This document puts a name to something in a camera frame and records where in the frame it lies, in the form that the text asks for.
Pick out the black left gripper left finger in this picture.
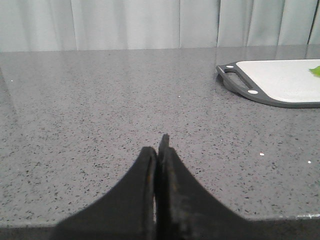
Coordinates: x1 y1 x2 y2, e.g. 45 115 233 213
50 147 157 240

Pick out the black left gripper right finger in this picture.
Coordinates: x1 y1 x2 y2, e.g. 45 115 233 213
156 133 320 240

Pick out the white grey-rimmed cutting board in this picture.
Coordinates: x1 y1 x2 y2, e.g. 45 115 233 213
216 59 320 109

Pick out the green lettuce leaf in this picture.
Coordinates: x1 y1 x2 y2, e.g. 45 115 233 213
309 65 320 77

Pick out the white curtain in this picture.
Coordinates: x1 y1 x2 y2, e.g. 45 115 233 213
0 0 320 52

